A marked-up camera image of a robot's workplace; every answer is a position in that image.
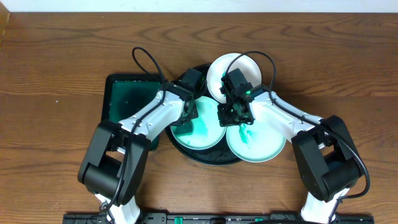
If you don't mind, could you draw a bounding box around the white plate with green stain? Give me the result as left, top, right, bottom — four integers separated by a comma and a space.
206, 53, 262, 103

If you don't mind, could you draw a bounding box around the green and yellow sponge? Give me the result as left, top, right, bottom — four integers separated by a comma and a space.
171, 121, 193, 136

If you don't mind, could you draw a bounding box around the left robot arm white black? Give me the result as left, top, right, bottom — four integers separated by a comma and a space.
78, 81, 201, 223

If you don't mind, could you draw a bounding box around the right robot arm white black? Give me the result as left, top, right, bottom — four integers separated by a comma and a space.
218, 84, 370, 223

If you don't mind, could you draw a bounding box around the round black tray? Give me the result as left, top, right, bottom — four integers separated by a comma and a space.
164, 63, 249, 166

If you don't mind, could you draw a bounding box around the rectangular dark green tray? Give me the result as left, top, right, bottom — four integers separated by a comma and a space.
101, 73, 163, 152

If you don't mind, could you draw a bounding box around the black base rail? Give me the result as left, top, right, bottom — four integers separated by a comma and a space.
62, 212, 376, 224

